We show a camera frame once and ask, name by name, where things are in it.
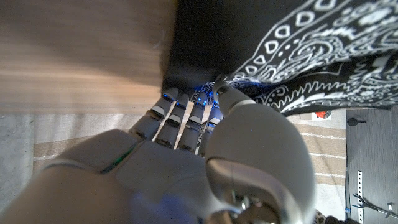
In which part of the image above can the small red ball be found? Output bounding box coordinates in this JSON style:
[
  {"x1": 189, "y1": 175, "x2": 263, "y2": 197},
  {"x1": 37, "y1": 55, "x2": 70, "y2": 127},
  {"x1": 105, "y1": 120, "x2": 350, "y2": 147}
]
[{"x1": 314, "y1": 110, "x2": 332, "y2": 120}]

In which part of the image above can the black door handle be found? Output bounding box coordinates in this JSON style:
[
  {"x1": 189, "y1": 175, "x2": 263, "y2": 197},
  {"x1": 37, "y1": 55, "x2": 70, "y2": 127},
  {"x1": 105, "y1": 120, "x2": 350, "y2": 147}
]
[{"x1": 346, "y1": 118, "x2": 368, "y2": 127}]

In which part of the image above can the beige striped backdrop cloth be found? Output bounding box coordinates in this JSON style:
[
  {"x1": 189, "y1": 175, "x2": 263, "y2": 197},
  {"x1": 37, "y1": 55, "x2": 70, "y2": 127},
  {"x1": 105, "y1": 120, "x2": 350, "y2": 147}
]
[{"x1": 0, "y1": 107, "x2": 348, "y2": 218}]

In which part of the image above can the dark grey door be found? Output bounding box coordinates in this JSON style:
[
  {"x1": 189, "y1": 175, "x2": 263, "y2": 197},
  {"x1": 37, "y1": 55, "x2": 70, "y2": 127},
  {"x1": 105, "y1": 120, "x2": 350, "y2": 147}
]
[{"x1": 344, "y1": 107, "x2": 398, "y2": 224}]

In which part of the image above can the black metal bracket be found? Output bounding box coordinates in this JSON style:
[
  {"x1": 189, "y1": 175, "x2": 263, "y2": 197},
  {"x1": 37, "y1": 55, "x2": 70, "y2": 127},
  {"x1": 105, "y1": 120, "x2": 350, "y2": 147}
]
[{"x1": 352, "y1": 192, "x2": 398, "y2": 219}]

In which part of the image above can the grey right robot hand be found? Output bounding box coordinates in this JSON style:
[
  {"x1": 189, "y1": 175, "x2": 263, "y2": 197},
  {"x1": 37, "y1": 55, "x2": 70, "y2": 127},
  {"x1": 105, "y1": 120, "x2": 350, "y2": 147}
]
[{"x1": 0, "y1": 73, "x2": 317, "y2": 224}]

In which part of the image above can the black paisley bandana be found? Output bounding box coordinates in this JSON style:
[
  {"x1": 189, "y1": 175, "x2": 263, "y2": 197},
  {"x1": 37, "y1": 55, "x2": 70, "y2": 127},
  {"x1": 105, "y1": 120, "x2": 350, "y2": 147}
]
[{"x1": 160, "y1": 0, "x2": 398, "y2": 118}]

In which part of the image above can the small white box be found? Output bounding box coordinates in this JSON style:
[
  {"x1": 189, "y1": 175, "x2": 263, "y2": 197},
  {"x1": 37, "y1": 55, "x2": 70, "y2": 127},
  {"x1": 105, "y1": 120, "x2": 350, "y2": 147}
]
[{"x1": 299, "y1": 111, "x2": 332, "y2": 121}]

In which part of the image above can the white perforated strip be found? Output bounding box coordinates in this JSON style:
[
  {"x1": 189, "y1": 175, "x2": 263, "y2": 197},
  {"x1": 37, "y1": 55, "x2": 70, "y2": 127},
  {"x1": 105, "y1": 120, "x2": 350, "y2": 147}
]
[{"x1": 357, "y1": 170, "x2": 364, "y2": 224}]

